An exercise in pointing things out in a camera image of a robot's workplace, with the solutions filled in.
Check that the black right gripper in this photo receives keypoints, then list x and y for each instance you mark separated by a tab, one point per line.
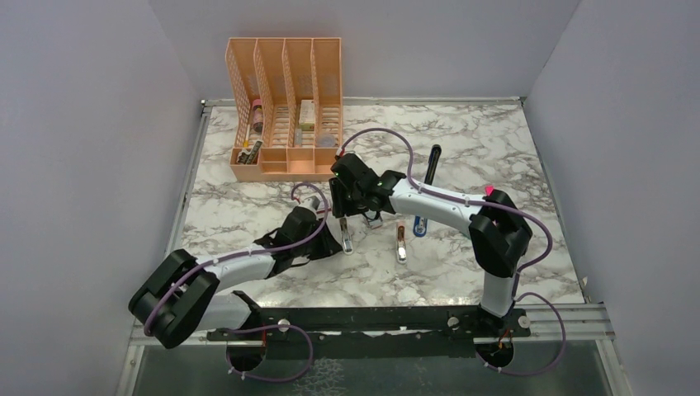
339	208

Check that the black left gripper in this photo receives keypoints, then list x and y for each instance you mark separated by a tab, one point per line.
328	246

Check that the small white stapler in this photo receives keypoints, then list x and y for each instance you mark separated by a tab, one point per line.
346	239

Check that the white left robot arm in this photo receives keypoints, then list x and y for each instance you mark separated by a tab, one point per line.
183	295

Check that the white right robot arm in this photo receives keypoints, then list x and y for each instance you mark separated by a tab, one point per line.
498	232

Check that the clear tape roll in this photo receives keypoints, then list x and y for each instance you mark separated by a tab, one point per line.
326	141

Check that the green white small box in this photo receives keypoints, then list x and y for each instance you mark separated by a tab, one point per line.
307	116

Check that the black label card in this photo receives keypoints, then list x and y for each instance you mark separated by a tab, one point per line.
248	156

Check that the orange plastic desk organizer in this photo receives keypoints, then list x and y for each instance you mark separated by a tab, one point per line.
282	72

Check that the pink glue stick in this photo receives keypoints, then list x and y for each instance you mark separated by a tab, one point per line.
257	116

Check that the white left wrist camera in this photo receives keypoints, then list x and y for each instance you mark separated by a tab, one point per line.
313	204

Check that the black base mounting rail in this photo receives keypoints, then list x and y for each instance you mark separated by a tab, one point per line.
359	333

